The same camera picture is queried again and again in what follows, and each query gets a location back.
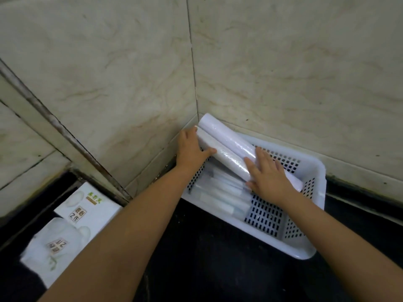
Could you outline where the white printed cardboard box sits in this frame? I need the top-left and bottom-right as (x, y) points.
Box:
(20, 217), (92, 288)
(54, 182), (123, 246)

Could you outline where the white perforated plastic basket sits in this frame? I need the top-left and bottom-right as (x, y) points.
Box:
(181, 130), (328, 260)

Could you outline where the person's right hand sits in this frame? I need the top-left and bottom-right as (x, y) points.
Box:
(244, 147), (300, 203)

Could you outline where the person's left forearm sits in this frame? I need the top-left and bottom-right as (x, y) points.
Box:
(37, 163), (208, 302)

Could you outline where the large white film roll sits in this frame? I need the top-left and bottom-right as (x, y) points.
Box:
(198, 113), (304, 192)
(195, 126), (253, 182)

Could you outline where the worn metal frame strip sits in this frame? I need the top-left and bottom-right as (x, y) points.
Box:
(0, 59), (133, 207)

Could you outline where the person's right forearm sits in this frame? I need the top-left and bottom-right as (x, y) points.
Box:
(282, 185), (403, 302)

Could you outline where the person's left hand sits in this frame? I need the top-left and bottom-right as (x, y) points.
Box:
(176, 126), (217, 173)

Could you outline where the pile of thin wrapped rolls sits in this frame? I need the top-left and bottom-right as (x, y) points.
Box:
(191, 163), (253, 221)

